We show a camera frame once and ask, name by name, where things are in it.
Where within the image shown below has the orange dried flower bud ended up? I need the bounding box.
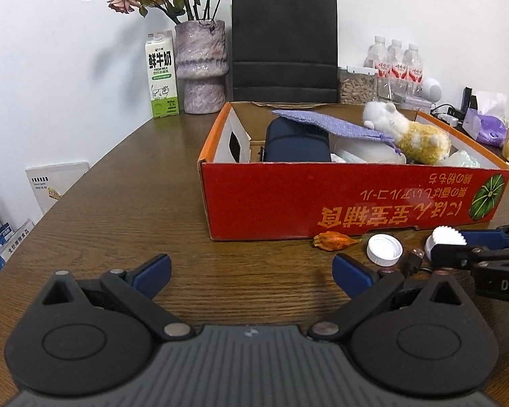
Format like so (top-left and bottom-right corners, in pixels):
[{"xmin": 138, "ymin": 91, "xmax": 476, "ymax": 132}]
[{"xmin": 313, "ymin": 232, "xmax": 362, "ymax": 253}]

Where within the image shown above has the white wet wipes pack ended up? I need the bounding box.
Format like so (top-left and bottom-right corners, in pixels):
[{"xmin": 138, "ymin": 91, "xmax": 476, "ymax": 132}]
[{"xmin": 331, "ymin": 133, "xmax": 407, "ymax": 164}]

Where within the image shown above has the purple tissue box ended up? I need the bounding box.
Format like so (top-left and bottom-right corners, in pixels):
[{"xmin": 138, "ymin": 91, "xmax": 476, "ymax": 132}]
[{"xmin": 464, "ymin": 92, "xmax": 509, "ymax": 148}]

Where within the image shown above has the white printed box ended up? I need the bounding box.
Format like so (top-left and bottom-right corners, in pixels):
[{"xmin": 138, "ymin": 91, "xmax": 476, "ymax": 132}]
[{"xmin": 0, "ymin": 217, "xmax": 35, "ymax": 264}]

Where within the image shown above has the purple marbled vase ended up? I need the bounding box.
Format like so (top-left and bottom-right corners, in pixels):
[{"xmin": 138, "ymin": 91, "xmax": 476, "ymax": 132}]
[{"xmin": 175, "ymin": 20, "xmax": 230, "ymax": 115}]

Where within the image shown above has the black small box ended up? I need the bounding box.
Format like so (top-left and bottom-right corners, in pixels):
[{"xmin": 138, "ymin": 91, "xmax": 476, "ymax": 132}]
[{"xmin": 461, "ymin": 87, "xmax": 479, "ymax": 113}]

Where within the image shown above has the white ridged disc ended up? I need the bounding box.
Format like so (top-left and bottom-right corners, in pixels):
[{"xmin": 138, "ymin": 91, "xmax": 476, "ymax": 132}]
[{"xmin": 424, "ymin": 227, "xmax": 467, "ymax": 259}]

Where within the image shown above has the wooden desktop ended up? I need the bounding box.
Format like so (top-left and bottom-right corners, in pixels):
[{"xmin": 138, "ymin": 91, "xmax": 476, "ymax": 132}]
[{"xmin": 0, "ymin": 106, "xmax": 509, "ymax": 348}]

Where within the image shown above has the white yellow plush toy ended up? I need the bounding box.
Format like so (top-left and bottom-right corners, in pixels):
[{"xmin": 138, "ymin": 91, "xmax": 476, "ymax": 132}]
[{"xmin": 362, "ymin": 101, "xmax": 452, "ymax": 165}]

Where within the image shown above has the white round speaker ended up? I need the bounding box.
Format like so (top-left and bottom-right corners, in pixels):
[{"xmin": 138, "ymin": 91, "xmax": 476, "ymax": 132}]
[{"xmin": 419, "ymin": 77, "xmax": 443, "ymax": 102}]

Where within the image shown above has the black paper bag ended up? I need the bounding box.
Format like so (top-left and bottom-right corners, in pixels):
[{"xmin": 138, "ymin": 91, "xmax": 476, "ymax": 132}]
[{"xmin": 231, "ymin": 0, "xmax": 339, "ymax": 103}]

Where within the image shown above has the clear container of nuts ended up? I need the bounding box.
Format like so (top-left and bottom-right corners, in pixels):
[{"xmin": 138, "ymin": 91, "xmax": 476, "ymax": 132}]
[{"xmin": 338, "ymin": 65, "xmax": 376, "ymax": 104}]

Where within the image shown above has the white plastic tub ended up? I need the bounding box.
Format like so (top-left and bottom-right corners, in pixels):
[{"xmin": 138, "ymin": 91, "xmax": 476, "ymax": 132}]
[{"xmin": 405, "ymin": 93, "xmax": 435, "ymax": 111}]

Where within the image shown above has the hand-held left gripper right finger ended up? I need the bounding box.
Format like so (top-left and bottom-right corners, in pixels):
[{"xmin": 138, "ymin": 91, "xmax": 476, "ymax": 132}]
[{"xmin": 307, "ymin": 253, "xmax": 479, "ymax": 342}]

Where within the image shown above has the red cardboard box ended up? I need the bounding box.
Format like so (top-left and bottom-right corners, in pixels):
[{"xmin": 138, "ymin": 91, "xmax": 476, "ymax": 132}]
[{"xmin": 197, "ymin": 101, "xmax": 509, "ymax": 241}]

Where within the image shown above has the clear plastic bag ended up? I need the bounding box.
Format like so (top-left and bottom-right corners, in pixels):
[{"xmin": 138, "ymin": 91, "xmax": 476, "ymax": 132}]
[{"xmin": 438, "ymin": 150, "xmax": 482, "ymax": 168}]

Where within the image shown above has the purple knit pouch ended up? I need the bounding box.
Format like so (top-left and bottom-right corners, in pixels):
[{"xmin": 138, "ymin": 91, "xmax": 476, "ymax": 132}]
[{"xmin": 272, "ymin": 109, "xmax": 396, "ymax": 155}]

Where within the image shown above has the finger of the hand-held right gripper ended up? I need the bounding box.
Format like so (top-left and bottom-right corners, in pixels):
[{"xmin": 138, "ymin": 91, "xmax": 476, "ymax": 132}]
[
  {"xmin": 430, "ymin": 244, "xmax": 509, "ymax": 271},
  {"xmin": 460, "ymin": 219, "xmax": 509, "ymax": 249}
]

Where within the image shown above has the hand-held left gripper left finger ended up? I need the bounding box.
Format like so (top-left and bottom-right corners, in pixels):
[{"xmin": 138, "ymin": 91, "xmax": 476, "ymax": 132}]
[{"xmin": 25, "ymin": 253, "xmax": 196, "ymax": 341}]

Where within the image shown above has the black cable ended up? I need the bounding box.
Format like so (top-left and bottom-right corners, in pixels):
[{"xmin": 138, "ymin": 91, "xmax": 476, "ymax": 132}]
[{"xmin": 400, "ymin": 252, "xmax": 437, "ymax": 278}]

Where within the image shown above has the white green milk carton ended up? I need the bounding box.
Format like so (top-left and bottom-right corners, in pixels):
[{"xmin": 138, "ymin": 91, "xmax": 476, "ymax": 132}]
[{"xmin": 144, "ymin": 31, "xmax": 180, "ymax": 118}]

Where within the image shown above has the navy zip case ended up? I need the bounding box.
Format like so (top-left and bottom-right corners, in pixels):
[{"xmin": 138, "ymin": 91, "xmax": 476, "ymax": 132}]
[{"xmin": 263, "ymin": 118, "xmax": 332, "ymax": 163}]

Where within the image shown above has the white round lid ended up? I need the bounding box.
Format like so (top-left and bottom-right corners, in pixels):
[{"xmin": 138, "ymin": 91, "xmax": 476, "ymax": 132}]
[{"xmin": 367, "ymin": 234, "xmax": 403, "ymax": 268}]

